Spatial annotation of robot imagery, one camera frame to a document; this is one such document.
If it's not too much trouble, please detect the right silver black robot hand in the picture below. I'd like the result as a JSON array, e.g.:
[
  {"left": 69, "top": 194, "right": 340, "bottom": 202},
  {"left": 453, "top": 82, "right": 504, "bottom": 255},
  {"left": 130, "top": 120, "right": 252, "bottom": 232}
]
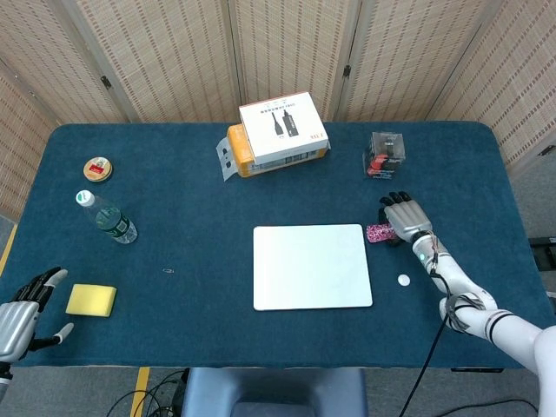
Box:
[{"left": 378, "top": 189, "right": 434, "bottom": 248}]

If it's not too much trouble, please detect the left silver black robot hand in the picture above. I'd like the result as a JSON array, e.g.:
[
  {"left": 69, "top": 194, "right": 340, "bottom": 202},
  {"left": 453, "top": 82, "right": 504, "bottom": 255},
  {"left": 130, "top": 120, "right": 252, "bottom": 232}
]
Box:
[{"left": 0, "top": 267, "right": 75, "bottom": 364}]

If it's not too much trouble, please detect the pink patterned card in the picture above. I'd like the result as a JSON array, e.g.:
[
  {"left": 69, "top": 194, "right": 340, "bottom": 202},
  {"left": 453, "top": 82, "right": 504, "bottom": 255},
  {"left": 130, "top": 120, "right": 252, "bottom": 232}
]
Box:
[{"left": 366, "top": 222, "right": 395, "bottom": 243}]

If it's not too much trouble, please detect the white rectangular pad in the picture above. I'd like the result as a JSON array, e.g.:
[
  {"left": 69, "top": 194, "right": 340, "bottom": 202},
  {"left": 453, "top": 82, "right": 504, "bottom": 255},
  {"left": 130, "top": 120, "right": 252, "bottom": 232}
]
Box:
[{"left": 253, "top": 223, "right": 374, "bottom": 312}]

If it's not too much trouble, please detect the clear plastic box black red item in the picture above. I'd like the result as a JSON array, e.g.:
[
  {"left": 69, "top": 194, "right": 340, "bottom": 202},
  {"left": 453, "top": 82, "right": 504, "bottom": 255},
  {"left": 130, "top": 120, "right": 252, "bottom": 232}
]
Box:
[{"left": 362, "top": 131, "right": 406, "bottom": 180}]

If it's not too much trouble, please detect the yellow sponge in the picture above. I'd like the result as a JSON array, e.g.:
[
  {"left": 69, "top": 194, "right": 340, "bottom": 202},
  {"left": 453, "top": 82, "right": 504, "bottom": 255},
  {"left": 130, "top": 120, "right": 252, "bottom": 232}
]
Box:
[{"left": 65, "top": 284, "right": 118, "bottom": 318}]

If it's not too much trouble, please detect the black floor object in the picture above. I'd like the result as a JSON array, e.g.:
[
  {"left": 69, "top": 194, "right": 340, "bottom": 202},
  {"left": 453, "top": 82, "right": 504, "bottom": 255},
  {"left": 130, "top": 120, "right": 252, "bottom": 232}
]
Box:
[{"left": 528, "top": 236, "right": 556, "bottom": 260}]

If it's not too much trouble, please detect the clear water bottle green label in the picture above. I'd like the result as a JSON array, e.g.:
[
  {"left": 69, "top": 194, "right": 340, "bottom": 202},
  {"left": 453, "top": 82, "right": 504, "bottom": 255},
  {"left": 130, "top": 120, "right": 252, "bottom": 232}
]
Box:
[{"left": 75, "top": 189, "right": 139, "bottom": 245}]

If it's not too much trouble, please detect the white cardboard product box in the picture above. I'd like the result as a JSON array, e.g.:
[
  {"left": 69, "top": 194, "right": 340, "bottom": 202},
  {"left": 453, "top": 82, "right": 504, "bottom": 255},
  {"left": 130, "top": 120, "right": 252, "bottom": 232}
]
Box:
[{"left": 238, "top": 90, "right": 330, "bottom": 167}]

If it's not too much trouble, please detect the woven folding screen panel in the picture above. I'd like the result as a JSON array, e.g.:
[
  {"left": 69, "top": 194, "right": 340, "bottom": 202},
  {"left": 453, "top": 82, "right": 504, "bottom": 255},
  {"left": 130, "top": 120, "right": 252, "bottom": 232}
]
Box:
[
  {"left": 225, "top": 0, "right": 361, "bottom": 122},
  {"left": 427, "top": 0, "right": 556, "bottom": 169},
  {"left": 0, "top": 64, "right": 58, "bottom": 222},
  {"left": 60, "top": 0, "right": 242, "bottom": 124},
  {"left": 334, "top": 0, "right": 509, "bottom": 122},
  {"left": 0, "top": 0, "right": 131, "bottom": 126}
]

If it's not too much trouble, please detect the round tin red label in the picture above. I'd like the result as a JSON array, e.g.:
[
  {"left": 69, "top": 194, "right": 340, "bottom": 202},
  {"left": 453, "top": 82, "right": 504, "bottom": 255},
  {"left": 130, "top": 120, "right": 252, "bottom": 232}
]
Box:
[{"left": 83, "top": 156, "right": 114, "bottom": 184}]

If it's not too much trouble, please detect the orange wrapped package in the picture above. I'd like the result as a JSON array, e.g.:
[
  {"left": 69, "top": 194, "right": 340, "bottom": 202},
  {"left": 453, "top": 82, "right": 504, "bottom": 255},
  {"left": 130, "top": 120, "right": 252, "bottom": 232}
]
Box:
[{"left": 227, "top": 123, "right": 329, "bottom": 178}]

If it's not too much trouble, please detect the white hang tag label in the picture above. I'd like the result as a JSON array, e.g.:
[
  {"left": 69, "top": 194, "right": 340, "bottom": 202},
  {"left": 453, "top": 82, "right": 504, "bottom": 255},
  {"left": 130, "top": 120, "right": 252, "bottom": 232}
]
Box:
[{"left": 215, "top": 136, "right": 238, "bottom": 182}]

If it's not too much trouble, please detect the dark blue table cloth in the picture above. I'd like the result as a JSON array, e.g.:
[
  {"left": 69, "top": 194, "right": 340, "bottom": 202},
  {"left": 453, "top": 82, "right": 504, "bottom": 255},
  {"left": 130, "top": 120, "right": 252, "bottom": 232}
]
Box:
[{"left": 0, "top": 121, "right": 555, "bottom": 369}]

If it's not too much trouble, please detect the blue grey robot torso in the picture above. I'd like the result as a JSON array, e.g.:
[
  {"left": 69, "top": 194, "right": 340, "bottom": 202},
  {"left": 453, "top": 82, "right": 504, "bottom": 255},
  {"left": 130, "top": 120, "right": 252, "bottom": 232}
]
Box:
[{"left": 181, "top": 367, "right": 369, "bottom": 417}]

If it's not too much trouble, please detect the coloured wrist wire bundle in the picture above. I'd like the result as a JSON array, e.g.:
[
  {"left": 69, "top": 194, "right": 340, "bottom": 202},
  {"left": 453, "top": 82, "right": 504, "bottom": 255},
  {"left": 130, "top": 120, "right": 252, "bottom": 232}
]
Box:
[{"left": 419, "top": 233, "right": 442, "bottom": 267}]

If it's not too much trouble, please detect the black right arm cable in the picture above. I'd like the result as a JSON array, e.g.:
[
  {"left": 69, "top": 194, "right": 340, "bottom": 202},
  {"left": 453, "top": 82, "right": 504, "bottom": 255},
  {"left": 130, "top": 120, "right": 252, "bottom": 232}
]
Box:
[{"left": 398, "top": 255, "right": 453, "bottom": 417}]

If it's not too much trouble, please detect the black floor cable bundle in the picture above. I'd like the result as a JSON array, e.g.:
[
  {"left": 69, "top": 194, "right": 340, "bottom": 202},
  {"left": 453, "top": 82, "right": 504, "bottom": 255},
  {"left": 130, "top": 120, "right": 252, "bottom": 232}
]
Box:
[{"left": 106, "top": 368, "right": 189, "bottom": 417}]

